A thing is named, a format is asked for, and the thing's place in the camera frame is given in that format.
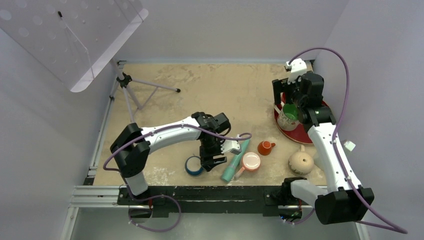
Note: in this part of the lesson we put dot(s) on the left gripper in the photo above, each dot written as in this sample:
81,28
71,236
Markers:
208,162

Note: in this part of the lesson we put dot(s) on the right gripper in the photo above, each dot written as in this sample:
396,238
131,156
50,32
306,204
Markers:
281,86

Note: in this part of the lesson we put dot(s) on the blue mug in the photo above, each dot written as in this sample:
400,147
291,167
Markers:
193,166

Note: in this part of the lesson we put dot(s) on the large white cat mug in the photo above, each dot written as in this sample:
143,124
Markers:
287,117

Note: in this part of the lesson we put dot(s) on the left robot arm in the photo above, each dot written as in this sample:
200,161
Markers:
134,145

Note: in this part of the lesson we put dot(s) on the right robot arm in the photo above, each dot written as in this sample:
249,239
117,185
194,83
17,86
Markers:
344,199

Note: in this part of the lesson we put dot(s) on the pink white mug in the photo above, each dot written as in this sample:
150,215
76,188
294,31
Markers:
250,162

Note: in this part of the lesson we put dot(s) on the teal pen tube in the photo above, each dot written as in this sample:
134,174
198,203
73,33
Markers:
230,170

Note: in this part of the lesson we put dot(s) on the red round tray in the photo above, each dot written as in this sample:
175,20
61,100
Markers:
298,135

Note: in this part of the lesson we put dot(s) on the small orange cup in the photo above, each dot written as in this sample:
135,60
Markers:
264,148

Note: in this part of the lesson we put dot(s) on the cream teapot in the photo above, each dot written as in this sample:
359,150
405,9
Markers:
300,162

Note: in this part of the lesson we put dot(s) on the tripod stand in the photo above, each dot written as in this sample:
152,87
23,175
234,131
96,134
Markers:
124,81

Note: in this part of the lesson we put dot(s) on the clear acrylic panel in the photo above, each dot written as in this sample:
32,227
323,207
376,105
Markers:
74,39

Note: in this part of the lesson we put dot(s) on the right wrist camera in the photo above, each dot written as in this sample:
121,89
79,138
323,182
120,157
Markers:
297,68

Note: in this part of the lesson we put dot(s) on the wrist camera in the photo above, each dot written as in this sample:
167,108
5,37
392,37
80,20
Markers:
297,68
231,146

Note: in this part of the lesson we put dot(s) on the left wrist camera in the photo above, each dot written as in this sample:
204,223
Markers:
231,146

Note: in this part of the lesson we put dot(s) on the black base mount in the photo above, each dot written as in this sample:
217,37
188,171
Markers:
265,200

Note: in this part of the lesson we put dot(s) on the aluminium frame rail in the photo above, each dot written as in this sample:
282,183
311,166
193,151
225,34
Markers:
242,91

